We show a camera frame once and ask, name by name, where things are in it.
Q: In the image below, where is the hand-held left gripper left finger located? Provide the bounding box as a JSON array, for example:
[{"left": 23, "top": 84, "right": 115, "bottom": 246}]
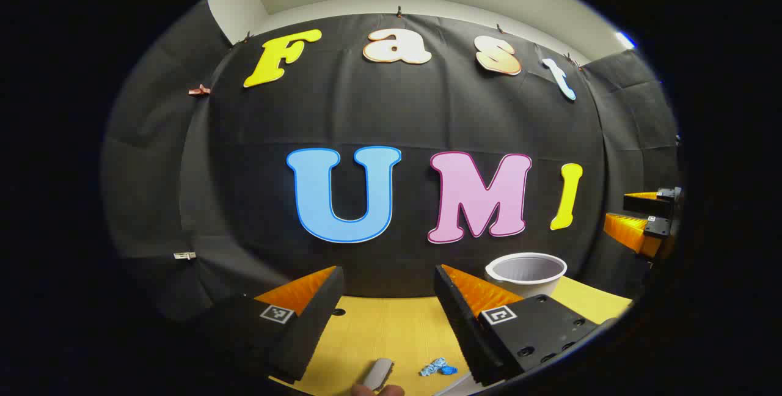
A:
[{"left": 195, "top": 265, "right": 345, "bottom": 384}]

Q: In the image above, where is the small grey broom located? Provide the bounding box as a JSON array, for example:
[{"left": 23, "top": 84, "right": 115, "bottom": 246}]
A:
[{"left": 362, "top": 357, "right": 395, "bottom": 392}]

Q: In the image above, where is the white ribbed garbage bin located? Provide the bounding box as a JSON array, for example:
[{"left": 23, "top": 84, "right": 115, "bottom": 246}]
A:
[{"left": 485, "top": 252, "right": 568, "bottom": 299}]

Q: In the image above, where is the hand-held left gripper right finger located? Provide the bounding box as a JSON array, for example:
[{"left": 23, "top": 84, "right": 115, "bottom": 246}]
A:
[{"left": 434, "top": 264, "right": 603, "bottom": 387}]

